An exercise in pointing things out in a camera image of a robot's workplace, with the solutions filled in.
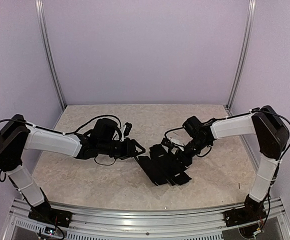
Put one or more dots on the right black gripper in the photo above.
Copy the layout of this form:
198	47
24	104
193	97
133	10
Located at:
185	160

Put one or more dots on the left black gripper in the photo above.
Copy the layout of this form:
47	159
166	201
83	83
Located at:
129	149

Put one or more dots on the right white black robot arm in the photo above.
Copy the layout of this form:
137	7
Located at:
271	133

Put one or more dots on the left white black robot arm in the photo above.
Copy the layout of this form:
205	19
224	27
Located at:
102	135

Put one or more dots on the small circuit board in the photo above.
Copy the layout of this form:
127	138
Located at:
47	231

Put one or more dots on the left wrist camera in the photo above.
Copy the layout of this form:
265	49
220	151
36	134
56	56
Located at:
125	131

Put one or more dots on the front aluminium frame rail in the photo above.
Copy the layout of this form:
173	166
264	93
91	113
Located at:
89	223

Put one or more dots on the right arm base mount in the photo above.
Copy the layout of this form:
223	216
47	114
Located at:
250	212

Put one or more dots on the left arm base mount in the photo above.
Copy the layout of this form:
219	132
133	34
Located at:
46	214

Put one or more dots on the right vertical aluminium post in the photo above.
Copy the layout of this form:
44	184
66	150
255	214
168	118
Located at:
243	53

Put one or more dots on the vertical aluminium post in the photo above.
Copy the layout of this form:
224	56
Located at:
243	53
48	53

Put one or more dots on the left vertical aluminium post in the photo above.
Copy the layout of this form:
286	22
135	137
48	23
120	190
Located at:
48	53

